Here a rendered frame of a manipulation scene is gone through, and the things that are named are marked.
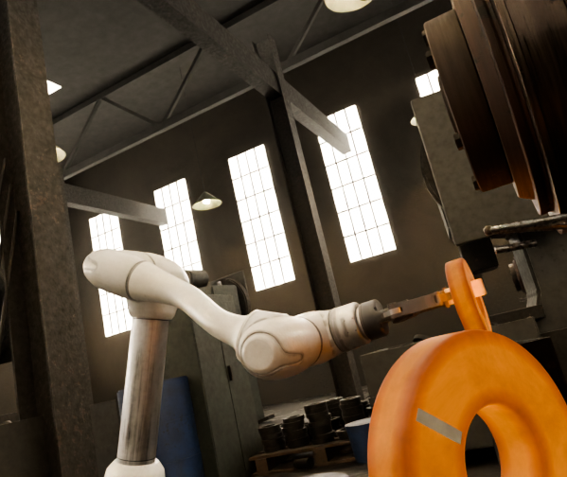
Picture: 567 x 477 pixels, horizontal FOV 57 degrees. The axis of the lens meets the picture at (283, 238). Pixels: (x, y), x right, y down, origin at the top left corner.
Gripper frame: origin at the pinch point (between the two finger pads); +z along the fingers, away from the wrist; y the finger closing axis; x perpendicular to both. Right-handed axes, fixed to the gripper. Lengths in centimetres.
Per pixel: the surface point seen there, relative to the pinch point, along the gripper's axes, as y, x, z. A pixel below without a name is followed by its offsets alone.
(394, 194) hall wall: -982, 297, -180
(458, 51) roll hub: 32.4, 28.5, 13.5
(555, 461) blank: 64, -15, 9
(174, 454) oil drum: -214, -38, -252
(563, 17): 41, 22, 24
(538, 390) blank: 64, -11, 9
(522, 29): 41, 23, 20
